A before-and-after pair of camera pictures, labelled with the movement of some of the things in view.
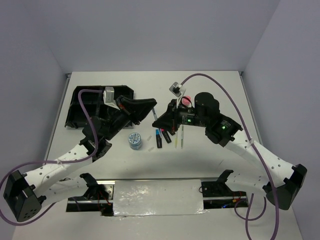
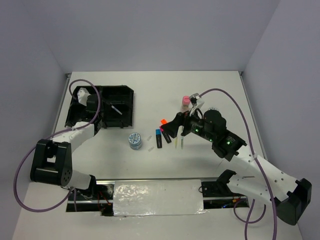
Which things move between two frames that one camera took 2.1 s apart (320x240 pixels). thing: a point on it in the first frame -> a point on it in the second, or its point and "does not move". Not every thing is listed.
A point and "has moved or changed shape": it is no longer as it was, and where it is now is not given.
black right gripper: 100,195 does not move
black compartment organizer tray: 96,105 does not move
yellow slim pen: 176,136 does not move
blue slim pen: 154,114 has moved or changed shape
